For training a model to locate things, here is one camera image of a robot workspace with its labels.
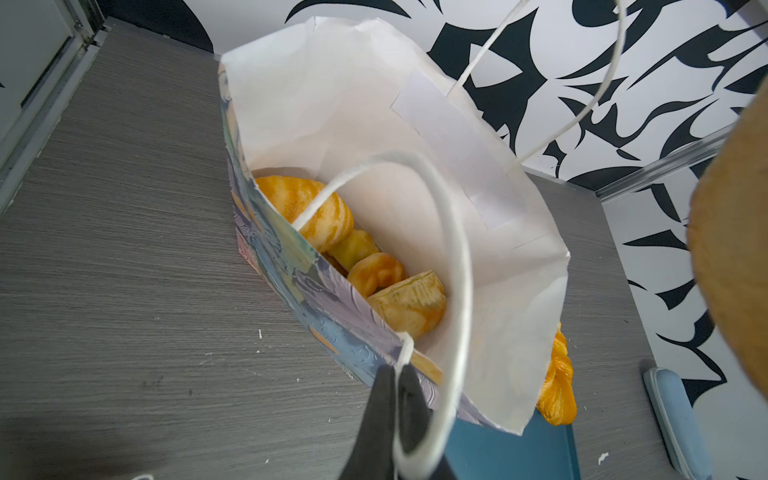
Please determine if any round bun bread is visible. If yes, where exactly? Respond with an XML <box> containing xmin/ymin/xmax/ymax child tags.
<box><xmin>347</xmin><ymin>252</ymin><xmax>408</xmax><ymax>298</ymax></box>

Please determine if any small croissant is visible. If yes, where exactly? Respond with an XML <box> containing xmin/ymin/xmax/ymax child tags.
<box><xmin>328</xmin><ymin>229</ymin><xmax>379</xmax><ymax>271</ymax></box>

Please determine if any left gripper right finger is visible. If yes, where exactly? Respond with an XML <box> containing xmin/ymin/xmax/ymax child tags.
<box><xmin>395</xmin><ymin>364</ymin><xmax>432</xmax><ymax>453</ymax></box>

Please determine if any floral paper bag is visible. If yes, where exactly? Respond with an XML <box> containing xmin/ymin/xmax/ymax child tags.
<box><xmin>217</xmin><ymin>0</ymin><xmax>628</xmax><ymax>480</ymax></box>

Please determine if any teal tray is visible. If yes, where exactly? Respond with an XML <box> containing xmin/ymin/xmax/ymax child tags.
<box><xmin>445</xmin><ymin>413</ymin><xmax>581</xmax><ymax>479</ymax></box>

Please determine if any orange triangular bread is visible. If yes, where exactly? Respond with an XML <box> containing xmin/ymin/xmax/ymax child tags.
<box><xmin>687</xmin><ymin>84</ymin><xmax>767</xmax><ymax>394</ymax></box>

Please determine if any long braided bread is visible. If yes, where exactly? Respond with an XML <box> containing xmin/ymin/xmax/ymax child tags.
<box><xmin>536</xmin><ymin>323</ymin><xmax>578</xmax><ymax>426</ymax></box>

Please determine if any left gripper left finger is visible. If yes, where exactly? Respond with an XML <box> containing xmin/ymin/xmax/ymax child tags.
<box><xmin>339</xmin><ymin>365</ymin><xmax>396</xmax><ymax>480</ymax></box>

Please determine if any light blue push button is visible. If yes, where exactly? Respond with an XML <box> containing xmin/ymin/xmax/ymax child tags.
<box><xmin>642</xmin><ymin>367</ymin><xmax>714</xmax><ymax>480</ymax></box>

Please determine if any rectangular pastry bread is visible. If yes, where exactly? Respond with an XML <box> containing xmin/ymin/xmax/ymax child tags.
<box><xmin>368</xmin><ymin>271</ymin><xmax>447</xmax><ymax>340</ymax></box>

